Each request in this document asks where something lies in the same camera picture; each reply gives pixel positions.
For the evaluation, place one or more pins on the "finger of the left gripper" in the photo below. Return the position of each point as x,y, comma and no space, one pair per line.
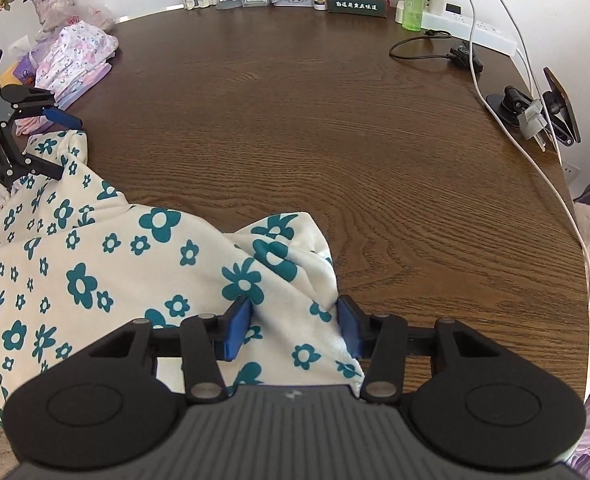
27,102
38,166

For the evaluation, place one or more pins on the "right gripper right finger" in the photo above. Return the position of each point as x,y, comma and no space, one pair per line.
387,340

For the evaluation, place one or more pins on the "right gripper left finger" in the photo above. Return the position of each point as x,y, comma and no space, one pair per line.
201,342

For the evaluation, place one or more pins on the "cream teal flower garment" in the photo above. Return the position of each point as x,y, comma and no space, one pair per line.
77,261

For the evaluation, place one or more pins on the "pastel pink blue clothes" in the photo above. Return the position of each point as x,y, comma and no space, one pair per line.
68,84

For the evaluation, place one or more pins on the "pink floral folded clothes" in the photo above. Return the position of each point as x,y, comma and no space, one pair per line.
81,45

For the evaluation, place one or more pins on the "purple tissue pack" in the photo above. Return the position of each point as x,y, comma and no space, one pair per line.
26,69

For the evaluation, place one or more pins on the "clear plastic bag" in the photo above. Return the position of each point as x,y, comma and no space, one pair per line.
62,16

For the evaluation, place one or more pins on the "white clip row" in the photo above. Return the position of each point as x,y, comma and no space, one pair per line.
198,4

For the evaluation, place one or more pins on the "black phone stand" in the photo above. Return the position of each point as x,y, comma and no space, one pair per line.
550,115

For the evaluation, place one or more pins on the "white power strip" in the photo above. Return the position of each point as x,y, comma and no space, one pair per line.
459,26

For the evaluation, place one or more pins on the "dark red gift box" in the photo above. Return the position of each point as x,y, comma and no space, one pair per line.
373,8

